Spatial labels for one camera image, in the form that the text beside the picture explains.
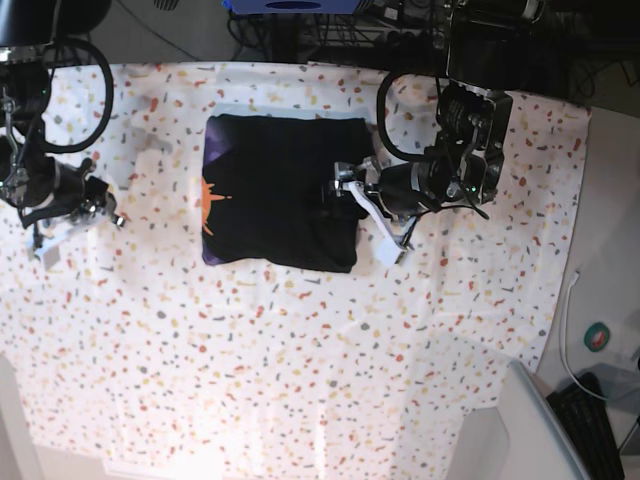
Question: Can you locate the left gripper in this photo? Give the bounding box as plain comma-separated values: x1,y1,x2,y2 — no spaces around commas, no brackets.
327,157,444,240

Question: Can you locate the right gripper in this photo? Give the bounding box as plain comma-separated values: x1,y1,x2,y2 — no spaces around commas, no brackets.
17,158,126,255

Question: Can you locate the black t-shirt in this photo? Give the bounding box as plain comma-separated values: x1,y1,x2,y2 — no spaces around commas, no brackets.
201,114,374,273

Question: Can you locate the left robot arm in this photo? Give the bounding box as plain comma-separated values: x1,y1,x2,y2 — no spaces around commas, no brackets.
322,1,544,264

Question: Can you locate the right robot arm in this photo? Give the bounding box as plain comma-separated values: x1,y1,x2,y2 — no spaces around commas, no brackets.
1,1,125,254

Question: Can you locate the terrazzo patterned tablecloth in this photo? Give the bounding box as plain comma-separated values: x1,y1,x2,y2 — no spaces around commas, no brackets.
1,63,591,479

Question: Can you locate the green tape roll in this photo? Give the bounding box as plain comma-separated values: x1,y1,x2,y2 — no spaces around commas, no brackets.
583,322,611,353

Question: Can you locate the white bin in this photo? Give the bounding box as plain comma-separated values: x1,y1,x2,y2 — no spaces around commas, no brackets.
447,361,590,480

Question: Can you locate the black keyboard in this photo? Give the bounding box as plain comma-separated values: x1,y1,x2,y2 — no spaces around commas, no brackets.
546,384,625,480

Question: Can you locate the blue box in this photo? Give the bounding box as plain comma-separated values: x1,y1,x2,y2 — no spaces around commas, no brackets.
222,0,373,15

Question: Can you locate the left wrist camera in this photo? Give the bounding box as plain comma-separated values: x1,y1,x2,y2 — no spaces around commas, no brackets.
374,232,414,267

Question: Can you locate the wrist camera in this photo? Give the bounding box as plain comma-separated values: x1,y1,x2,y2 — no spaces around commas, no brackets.
374,232,414,267
33,242,61,271

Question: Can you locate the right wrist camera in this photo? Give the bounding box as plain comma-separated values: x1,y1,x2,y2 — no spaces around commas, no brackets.
33,242,61,271

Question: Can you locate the white cable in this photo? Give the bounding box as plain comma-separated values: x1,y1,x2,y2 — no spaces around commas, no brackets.
558,270,608,402

